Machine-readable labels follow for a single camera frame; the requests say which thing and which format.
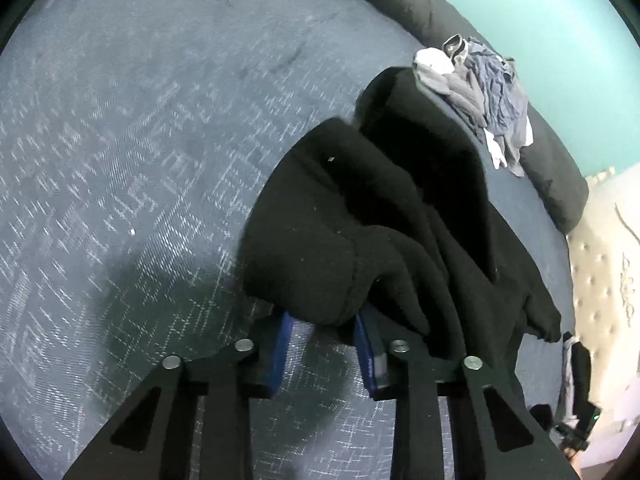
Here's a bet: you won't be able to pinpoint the grey knit garment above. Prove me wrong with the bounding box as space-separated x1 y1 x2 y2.
417 67 488 131

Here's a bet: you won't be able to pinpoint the black pants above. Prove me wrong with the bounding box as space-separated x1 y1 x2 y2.
241 66 563 396

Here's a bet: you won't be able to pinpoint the blue-grey wrinkled garment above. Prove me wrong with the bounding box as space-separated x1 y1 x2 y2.
462 40 518 133

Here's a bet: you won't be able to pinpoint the white sock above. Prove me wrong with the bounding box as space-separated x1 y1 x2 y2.
482 127 508 170

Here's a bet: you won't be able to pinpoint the cream tufted headboard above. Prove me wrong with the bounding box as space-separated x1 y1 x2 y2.
565 165 640 461

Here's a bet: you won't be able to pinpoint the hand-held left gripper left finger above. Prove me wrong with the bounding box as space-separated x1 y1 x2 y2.
62 309 296 480

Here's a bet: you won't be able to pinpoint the dark grey rolled duvet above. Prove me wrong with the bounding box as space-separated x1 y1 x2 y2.
285 0 591 235

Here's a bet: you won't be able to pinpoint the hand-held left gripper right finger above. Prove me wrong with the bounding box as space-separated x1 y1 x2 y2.
352 310 576 480

